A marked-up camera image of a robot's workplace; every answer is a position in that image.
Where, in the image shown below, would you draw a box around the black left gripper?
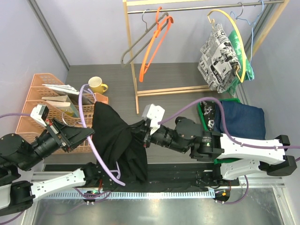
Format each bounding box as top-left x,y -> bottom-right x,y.
19,117 -> 96,171

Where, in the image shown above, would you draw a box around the black white patterned trousers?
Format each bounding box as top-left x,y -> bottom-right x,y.
200,101 -> 219,131

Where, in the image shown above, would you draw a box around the clear acrylic hanger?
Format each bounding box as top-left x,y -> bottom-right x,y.
120,10 -> 170,67

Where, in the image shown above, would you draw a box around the blue denim jeans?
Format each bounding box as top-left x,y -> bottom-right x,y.
221,101 -> 266,140

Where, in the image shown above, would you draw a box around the orange plastic hanger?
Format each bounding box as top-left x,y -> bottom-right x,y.
138,6 -> 175,83

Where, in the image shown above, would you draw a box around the purple plastic hanger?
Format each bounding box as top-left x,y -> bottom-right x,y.
78,84 -> 126,186

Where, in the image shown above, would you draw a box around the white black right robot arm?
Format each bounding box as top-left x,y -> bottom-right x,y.
130,117 -> 297,186

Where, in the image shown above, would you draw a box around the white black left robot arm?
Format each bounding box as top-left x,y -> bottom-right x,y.
0,119 -> 99,216

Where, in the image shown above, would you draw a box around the yellow plastic hanger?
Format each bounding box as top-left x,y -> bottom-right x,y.
206,9 -> 247,83

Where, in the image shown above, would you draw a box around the orange compartment basket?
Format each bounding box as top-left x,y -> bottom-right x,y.
48,92 -> 108,153

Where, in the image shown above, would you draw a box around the papers in organizer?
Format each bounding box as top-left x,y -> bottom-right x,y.
42,84 -> 80,118

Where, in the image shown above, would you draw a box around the wooden clothes rack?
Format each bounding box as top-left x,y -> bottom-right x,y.
122,0 -> 287,101

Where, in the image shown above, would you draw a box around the orange file organizer rack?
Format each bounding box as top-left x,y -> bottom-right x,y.
16,73 -> 80,143

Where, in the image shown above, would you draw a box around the yellow mug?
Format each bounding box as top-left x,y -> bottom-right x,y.
88,76 -> 108,94

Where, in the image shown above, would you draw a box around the green plastic tray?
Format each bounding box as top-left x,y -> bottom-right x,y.
197,101 -> 239,165

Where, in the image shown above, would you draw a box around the white black printed garment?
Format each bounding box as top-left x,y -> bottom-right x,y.
198,24 -> 242,93

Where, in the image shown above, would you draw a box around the green hanging garment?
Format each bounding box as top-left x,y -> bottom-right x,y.
227,30 -> 255,96

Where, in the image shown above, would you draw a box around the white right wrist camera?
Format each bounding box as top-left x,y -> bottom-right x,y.
142,104 -> 165,133

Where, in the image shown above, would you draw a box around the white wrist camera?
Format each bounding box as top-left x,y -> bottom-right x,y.
142,104 -> 165,133
30,104 -> 49,127

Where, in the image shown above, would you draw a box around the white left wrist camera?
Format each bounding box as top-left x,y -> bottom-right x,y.
30,104 -> 49,127

